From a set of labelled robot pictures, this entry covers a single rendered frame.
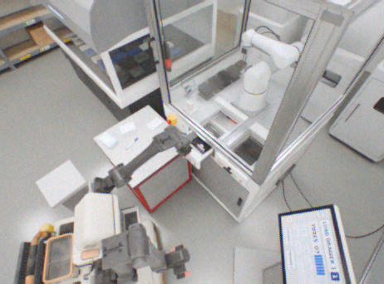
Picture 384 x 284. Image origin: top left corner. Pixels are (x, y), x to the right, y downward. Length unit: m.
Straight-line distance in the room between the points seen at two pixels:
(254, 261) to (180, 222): 0.77
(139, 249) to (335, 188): 2.46
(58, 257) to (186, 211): 1.25
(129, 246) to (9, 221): 2.45
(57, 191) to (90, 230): 0.98
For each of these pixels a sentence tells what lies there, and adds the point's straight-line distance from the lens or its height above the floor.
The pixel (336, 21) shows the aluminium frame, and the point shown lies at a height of 1.97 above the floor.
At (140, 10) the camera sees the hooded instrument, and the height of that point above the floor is 1.54.
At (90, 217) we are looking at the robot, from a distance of 1.03.
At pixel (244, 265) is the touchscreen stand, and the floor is 0.03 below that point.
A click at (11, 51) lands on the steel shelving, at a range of 5.21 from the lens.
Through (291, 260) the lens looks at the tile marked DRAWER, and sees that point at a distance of 1.36.
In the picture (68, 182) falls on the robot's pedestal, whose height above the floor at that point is 0.76.
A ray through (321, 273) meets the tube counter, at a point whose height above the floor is 1.11.
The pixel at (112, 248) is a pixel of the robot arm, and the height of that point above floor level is 1.61.
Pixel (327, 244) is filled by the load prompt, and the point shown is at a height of 1.15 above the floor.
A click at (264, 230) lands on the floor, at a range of 2.42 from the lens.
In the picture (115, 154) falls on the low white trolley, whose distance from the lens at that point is 1.92.
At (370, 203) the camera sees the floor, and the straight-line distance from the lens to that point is 2.99.
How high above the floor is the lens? 2.27
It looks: 55 degrees down
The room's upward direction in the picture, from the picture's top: 3 degrees counter-clockwise
